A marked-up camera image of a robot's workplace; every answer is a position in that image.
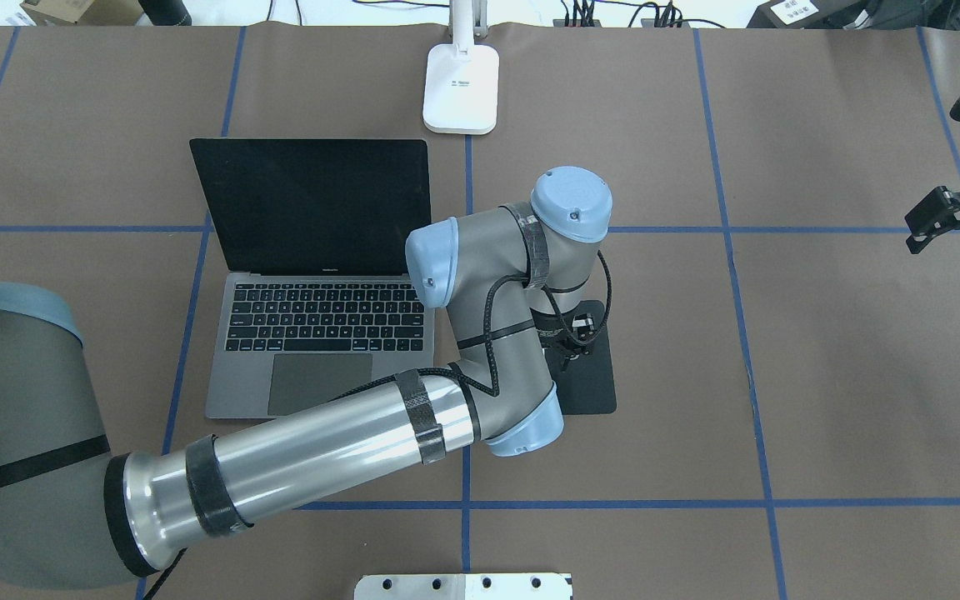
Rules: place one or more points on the black water bottle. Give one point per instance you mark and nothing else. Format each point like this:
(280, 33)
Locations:
(166, 12)

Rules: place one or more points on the orange black power strip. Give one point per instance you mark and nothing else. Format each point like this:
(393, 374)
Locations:
(580, 22)

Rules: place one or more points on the white pillar mount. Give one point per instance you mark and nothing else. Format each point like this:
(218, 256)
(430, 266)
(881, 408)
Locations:
(484, 585)

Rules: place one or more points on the silver laptop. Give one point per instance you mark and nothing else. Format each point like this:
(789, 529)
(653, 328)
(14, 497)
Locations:
(318, 300)

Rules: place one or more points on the black mouse pad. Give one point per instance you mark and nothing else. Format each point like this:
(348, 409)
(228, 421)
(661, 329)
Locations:
(585, 384)

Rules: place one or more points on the cardboard box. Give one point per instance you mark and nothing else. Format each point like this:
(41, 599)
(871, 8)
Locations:
(83, 13)

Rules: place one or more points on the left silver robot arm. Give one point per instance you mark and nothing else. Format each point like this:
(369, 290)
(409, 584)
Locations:
(74, 515)

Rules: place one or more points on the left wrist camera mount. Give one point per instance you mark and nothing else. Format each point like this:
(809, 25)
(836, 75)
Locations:
(564, 339)

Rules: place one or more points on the white desk lamp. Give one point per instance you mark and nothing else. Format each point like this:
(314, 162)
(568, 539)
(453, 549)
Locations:
(460, 91)

